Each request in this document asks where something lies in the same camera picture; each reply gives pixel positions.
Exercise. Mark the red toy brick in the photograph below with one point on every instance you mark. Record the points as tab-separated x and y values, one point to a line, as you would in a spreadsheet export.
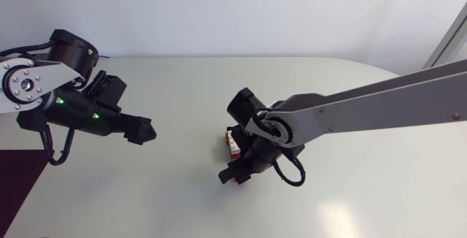
239	182
235	156

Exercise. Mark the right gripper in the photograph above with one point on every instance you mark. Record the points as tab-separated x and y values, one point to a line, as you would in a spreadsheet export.
261	156

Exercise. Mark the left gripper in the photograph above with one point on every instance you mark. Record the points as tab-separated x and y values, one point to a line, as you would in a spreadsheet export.
118	123

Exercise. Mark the green toy brick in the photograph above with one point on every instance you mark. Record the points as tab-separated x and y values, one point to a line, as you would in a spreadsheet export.
233	159

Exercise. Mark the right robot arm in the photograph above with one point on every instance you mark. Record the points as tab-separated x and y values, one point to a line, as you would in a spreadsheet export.
365	110

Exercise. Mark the white toy brick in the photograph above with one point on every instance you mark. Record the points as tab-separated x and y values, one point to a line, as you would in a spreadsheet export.
234	144

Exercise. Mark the dark mat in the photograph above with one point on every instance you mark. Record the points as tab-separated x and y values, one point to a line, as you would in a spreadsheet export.
16	183

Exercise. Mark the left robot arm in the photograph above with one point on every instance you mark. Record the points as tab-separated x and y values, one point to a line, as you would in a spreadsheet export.
62	72

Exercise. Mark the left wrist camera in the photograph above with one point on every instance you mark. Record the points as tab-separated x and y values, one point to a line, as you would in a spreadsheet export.
109	89

